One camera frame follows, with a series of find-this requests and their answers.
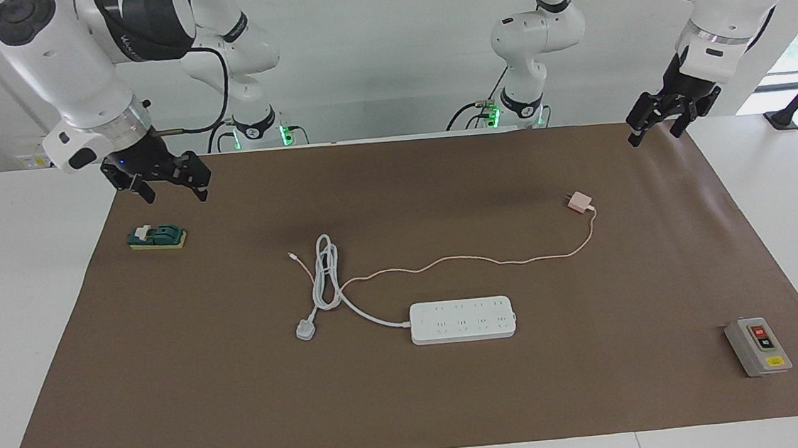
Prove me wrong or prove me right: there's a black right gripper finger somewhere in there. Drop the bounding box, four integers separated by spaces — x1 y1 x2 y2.
132 176 157 206
185 157 215 204

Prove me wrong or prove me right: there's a grey push-button switch box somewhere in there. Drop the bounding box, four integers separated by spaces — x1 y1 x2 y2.
723 315 794 380

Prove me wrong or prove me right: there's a black left base cable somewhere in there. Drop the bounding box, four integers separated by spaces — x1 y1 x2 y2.
442 67 514 133

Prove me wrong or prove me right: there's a pink charging cable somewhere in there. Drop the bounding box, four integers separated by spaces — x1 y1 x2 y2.
288 205 602 298

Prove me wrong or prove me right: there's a green knife switch yellow base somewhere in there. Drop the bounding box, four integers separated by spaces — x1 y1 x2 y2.
126 222 189 253

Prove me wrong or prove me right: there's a white power strip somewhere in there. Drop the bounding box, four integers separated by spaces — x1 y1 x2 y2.
408 295 518 346

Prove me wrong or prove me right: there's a white wall socket box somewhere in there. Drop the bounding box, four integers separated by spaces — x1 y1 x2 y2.
14 148 55 172

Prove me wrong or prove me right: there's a brown table mat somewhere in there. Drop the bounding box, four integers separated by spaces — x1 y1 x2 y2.
0 107 798 448

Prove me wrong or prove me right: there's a black right base cable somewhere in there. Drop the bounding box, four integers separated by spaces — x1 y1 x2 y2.
205 120 239 154

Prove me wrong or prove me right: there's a pink charger adapter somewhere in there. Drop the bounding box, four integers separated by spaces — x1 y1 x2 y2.
564 190 595 215

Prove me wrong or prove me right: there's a white power cord with plug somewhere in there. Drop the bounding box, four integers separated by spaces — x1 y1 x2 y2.
288 227 414 343

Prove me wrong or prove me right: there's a black base cable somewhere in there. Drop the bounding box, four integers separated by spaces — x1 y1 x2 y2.
205 120 239 154
442 67 514 133

